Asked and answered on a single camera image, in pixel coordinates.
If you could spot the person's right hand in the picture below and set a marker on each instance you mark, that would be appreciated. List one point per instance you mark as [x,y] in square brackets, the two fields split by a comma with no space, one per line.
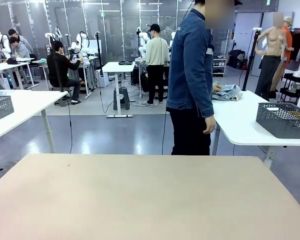
[210,125]

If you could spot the black bags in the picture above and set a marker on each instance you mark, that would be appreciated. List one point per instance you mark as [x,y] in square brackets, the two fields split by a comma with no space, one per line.
[236,58]

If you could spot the clothes rack with dark garments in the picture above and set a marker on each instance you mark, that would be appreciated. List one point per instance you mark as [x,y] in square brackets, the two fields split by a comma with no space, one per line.
[298,45]

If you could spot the black cap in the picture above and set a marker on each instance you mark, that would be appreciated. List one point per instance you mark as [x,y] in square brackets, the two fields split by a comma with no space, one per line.
[12,61]

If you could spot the long white desk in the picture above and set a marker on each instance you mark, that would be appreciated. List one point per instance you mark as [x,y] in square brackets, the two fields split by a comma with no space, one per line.
[7,67]

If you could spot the seated person in black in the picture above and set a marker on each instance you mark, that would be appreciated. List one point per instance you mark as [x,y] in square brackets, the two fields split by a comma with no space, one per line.
[57,67]

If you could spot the person in gray hoodie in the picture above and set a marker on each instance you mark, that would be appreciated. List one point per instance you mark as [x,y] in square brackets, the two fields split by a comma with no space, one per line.
[21,51]

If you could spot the white height-adjustable desk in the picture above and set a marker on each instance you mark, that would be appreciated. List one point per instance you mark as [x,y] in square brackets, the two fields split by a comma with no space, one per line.
[117,68]

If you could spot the black stand pole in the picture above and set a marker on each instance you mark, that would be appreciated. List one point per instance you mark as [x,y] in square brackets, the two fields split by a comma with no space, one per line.
[99,55]

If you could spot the white shoe shelf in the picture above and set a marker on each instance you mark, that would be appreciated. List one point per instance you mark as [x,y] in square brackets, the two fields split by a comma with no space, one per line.
[218,67]

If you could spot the gray perforated plastic basket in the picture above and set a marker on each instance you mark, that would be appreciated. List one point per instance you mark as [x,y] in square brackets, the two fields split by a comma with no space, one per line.
[1,107]
[277,125]

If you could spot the mannequin with orange shirt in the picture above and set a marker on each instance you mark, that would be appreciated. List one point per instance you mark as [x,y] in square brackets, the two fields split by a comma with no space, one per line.
[288,37]

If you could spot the person in gray jacket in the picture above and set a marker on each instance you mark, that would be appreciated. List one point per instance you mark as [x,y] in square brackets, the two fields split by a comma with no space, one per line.
[27,43]

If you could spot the white frame workbench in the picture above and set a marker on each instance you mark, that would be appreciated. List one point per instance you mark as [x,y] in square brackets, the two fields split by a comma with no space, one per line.
[88,82]

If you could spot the teal cloth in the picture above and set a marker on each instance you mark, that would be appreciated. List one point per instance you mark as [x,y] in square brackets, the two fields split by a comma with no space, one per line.
[44,60]

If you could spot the person's left hand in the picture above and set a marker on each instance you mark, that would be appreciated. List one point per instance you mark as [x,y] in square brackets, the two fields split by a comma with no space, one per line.
[217,88]

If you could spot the clear plastic container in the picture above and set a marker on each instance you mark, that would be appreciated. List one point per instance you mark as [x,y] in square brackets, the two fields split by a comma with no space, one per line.
[0,93]

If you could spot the person in denim jacket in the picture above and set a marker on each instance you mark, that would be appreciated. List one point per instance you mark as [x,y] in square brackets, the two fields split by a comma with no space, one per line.
[190,62]

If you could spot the black tripod with white head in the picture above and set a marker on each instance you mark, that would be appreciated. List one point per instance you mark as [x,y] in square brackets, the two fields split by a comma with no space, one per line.
[250,62]

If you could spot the blue-gray towel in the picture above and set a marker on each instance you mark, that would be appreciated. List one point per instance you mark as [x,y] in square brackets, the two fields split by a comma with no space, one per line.
[227,90]

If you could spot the black utility cart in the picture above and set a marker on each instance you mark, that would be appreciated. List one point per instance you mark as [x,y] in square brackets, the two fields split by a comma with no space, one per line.
[290,92]

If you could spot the black tray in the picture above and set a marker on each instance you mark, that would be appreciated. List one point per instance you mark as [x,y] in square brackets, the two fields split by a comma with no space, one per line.
[126,63]

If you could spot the white lab robot arm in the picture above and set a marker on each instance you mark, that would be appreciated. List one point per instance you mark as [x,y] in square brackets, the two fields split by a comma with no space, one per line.
[142,48]
[79,40]
[57,31]
[2,41]

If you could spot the gray step stool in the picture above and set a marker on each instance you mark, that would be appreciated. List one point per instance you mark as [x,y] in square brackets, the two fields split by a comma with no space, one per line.
[121,100]

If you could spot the person in cream sweater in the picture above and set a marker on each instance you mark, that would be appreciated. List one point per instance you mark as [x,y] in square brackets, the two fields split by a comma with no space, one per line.
[155,50]

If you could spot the bare mannequin with dark trousers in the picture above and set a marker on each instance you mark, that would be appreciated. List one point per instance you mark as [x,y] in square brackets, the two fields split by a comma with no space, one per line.
[272,40]

